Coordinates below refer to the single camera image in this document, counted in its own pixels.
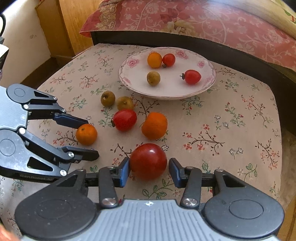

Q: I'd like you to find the longan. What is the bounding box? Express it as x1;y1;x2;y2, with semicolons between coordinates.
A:
147;71;161;86
116;96;134;110
100;91;115;108

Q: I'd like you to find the floral white plate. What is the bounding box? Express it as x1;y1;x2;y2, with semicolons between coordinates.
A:
118;47;216;100

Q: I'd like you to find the wooden cabinet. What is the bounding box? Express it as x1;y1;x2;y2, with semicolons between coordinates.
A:
35;0;101;59

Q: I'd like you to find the red cherry tomato back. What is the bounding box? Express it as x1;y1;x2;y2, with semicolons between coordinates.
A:
111;109;137;132

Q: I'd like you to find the red cherry tomato front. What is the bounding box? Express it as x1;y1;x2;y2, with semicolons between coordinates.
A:
180;70;201;85

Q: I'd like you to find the small mandarin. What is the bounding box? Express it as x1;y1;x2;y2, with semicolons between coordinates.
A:
142;112;168;141
76;124;97;146

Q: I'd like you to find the pink floral blanket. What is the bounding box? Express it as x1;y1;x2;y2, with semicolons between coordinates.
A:
80;1;295;70

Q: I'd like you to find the orange cherry tomato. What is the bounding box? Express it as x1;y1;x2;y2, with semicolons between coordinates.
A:
147;52;162;69

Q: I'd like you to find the yellow green floral quilt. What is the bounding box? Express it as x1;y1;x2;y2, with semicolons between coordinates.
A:
212;0;296;39

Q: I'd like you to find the large red tomato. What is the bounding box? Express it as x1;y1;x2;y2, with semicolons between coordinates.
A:
129;143;168;181

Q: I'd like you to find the floral tablecloth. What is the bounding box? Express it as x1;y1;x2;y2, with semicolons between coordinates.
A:
0;43;290;232

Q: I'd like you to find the red cherry tomato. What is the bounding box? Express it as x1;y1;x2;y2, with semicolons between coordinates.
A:
162;53;176;68
111;109;137;132
180;70;201;85

